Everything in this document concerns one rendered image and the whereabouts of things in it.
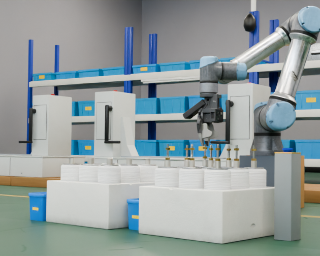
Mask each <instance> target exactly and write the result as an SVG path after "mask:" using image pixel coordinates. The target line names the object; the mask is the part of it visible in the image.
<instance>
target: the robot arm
mask: <svg viewBox="0 0 320 256"><path fill-rule="evenodd" d="M319 32H320V9H319V8H318V7H315V6H308V7H304V8H302V9H301V10H300V11H298V12H297V13H295V14H293V15H292V16H291V17H290V18H289V19H288V20H286V21H285V22H284V23H283V24H282V25H280V26H279V27H277V28H276V31H275V32H274V33H272V34H271V35H269V36H267V37H266V38H264V39H263V40H261V41H260V42H258V43H257V44H255V45H254V46H252V47H251V48H249V49H248V50H246V51H245V52H243V53H242V54H240V55H239V56H237V57H236V58H234V59H233V60H231V61H230V62H220V61H218V57H216V56H203V57H202V58H201V59H200V67H199V69H200V97H201V98H204V100H201V101H199V102H198V103H197V104H195V105H194V106H193V107H191V108H190V109H189V110H187V111H186V112H185V113H183V114H182V115H183V117H184V119H191V118H193V117H194V116H195V115H197V114H198V118H197V131H198V136H199V139H200V142H201V145H202V146H204V139H205V144H206V145H207V146H209V143H210V139H212V138H216V137H218V135H219V133H218V132H217V131H215V130H214V126H213V124H212V122H214V123H219V122H223V109H222V108H221V107H220V106H219V98H221V95H218V94H217V93H218V83H219V84H228V83H229V82H232V81H244V80H245V79H246V76H247V70H249V69H250V68H252V67H253V66H255V65H256V64H258V63H259V62H261V61H262V60H264V59H265V58H267V57H268V56H270V55H271V54H273V53H274V52H276V51H277V50H279V49H280V48H282V47H284V46H289V49H288V52H287V55H286V58H285V61H284V64H283V67H282V70H281V74H280V77H279V80H278V83H277V86H276V90H275V92H274V93H273V94H271V95H270V96H269V99H268V101H266V102H259V103H257V104H255V106H254V111H253V113H254V139H253V142H252V145H251V148H250V155H253V151H252V150H251V149H253V145H255V149H257V150H256V151H255V155H263V156H275V152H283V150H282V149H283V148H284V147H283V144H282V141H281V131H284V130H286V129H288V128H290V127H291V126H292V125H293V124H294V122H295V119H296V112H295V108H296V104H297V103H296V101H295V95H296V92H297V89H298V86H299V83H300V80H301V77H302V73H303V70H304V67H305V64H306V61H307V58H308V54H309V51H310V48H311V45H313V44H315V43H316V41H317V38H318V34H319Z"/></svg>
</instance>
